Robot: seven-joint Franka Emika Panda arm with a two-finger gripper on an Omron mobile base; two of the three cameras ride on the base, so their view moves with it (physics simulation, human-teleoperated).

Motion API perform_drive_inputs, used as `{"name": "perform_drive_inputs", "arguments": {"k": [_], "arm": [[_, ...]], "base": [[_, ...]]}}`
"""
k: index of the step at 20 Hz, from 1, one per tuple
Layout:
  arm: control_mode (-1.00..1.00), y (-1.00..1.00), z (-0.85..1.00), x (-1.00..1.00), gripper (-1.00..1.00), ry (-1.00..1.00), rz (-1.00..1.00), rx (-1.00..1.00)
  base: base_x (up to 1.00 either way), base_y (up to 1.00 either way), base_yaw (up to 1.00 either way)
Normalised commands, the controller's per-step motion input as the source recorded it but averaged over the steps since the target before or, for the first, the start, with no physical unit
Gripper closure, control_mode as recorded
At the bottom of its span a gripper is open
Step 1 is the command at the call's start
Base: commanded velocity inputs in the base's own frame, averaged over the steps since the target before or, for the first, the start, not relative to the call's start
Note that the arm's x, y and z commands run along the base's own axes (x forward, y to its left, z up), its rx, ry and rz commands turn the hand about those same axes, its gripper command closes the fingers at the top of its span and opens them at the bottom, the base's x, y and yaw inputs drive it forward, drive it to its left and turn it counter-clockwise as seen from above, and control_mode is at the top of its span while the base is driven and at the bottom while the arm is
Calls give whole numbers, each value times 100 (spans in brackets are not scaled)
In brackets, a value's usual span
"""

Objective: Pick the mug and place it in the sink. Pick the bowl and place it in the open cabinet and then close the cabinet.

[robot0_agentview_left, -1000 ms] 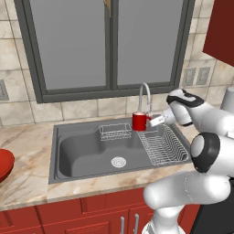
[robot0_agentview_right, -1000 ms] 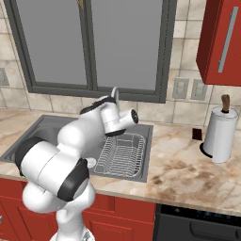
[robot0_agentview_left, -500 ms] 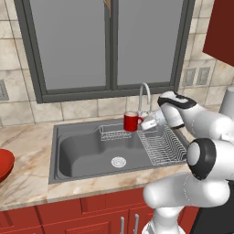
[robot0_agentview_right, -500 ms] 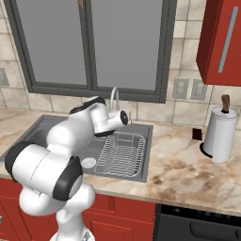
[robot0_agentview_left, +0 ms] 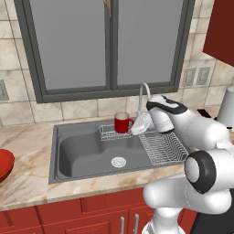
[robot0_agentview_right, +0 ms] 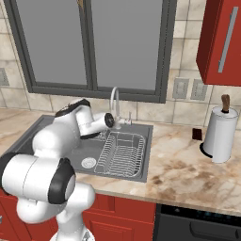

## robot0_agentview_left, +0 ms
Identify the grey kitchen sink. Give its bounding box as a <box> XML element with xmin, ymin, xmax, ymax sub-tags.
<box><xmin>48</xmin><ymin>116</ymin><xmax>190</xmax><ymax>186</ymax></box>

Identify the grey wall socket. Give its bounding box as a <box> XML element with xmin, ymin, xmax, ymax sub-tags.
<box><xmin>196</xmin><ymin>66</ymin><xmax>212</xmax><ymax>87</ymax></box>
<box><xmin>0</xmin><ymin>79</ymin><xmax>10</xmax><ymax>101</ymax></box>
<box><xmin>182</xmin><ymin>67</ymin><xmax>197</xmax><ymax>88</ymax></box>

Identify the red base cabinet door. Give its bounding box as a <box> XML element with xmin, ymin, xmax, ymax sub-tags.
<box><xmin>127</xmin><ymin>206</ymin><xmax>157</xmax><ymax>234</ymax></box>
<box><xmin>40</xmin><ymin>208</ymin><xmax>130</xmax><ymax>234</ymax></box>

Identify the red base cabinet run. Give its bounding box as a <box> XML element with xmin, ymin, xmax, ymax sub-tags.
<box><xmin>0</xmin><ymin>197</ymin><xmax>83</xmax><ymax>234</ymax></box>

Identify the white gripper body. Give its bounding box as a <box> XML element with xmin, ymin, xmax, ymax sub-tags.
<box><xmin>130</xmin><ymin>112</ymin><xmax>154</xmax><ymax>137</ymax></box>

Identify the small wire sink caddy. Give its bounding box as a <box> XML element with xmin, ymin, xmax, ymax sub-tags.
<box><xmin>98</xmin><ymin>123</ymin><xmax>135</xmax><ymax>142</ymax></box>

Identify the black dishwasher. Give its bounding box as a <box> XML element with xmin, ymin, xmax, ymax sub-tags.
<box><xmin>177</xmin><ymin>187</ymin><xmax>234</xmax><ymax>234</ymax></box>

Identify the silver sink tap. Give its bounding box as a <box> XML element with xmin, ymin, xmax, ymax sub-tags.
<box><xmin>135</xmin><ymin>81</ymin><xmax>153</xmax><ymax>119</ymax></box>

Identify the red bowl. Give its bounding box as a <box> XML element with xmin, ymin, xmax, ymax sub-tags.
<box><xmin>0</xmin><ymin>148</ymin><xmax>16</xmax><ymax>184</ymax></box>

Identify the grey framed window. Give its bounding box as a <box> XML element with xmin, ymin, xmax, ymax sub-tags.
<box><xmin>13</xmin><ymin>0</ymin><xmax>197</xmax><ymax>104</ymax></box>

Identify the red wall cabinet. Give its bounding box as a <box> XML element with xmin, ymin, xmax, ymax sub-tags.
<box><xmin>202</xmin><ymin>0</ymin><xmax>234</xmax><ymax>68</ymax></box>

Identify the red mug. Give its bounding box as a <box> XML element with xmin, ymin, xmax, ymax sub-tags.
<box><xmin>113</xmin><ymin>112</ymin><xmax>135</xmax><ymax>134</ymax></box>

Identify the large wire dish rack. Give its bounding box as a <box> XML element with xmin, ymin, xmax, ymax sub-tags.
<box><xmin>138</xmin><ymin>129</ymin><xmax>189</xmax><ymax>166</ymax></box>

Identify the red false drawer front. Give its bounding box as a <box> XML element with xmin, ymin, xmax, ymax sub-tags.
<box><xmin>80</xmin><ymin>187</ymin><xmax>148</xmax><ymax>215</ymax></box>

